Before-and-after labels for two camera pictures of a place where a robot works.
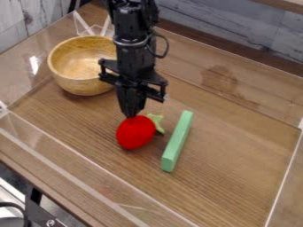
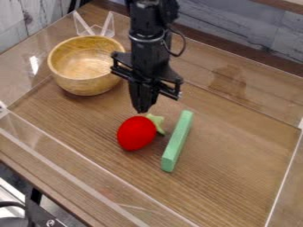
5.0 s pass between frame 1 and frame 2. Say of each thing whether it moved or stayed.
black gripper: moved
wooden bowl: stayed
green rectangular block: stayed
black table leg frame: stayed
